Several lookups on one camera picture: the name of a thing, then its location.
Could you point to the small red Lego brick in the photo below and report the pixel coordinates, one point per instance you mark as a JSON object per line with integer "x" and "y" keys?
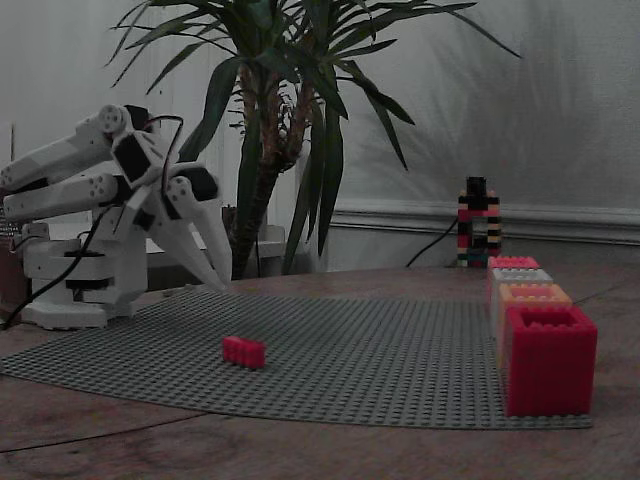
{"x": 243, "y": 351}

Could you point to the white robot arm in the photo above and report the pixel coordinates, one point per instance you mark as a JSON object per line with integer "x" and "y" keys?
{"x": 60, "y": 155}

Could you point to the grey Lego baseplate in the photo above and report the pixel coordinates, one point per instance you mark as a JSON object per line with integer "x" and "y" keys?
{"x": 350, "y": 360}

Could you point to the striped Lego tower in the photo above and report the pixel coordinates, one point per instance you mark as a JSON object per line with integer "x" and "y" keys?
{"x": 492, "y": 225}

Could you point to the pink lego box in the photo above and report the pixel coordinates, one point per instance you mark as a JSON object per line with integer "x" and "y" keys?
{"x": 514, "y": 262}

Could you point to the white lego box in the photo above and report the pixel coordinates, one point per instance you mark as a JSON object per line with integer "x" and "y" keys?
{"x": 522, "y": 276}

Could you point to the orange lego box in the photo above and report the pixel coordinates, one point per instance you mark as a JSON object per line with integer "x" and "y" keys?
{"x": 535, "y": 296}

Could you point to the red lego box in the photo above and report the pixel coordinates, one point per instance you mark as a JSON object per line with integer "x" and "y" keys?
{"x": 550, "y": 370}

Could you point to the small dark red container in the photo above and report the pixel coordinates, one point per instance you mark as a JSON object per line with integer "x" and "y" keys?
{"x": 228, "y": 220}

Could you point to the green yucca plant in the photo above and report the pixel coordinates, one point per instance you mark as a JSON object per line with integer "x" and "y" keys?
{"x": 260, "y": 165}

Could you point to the brown perforated chair back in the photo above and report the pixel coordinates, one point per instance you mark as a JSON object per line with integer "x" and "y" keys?
{"x": 10, "y": 272}

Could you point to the small black camera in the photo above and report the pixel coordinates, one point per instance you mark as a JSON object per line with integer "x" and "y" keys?
{"x": 476, "y": 185}

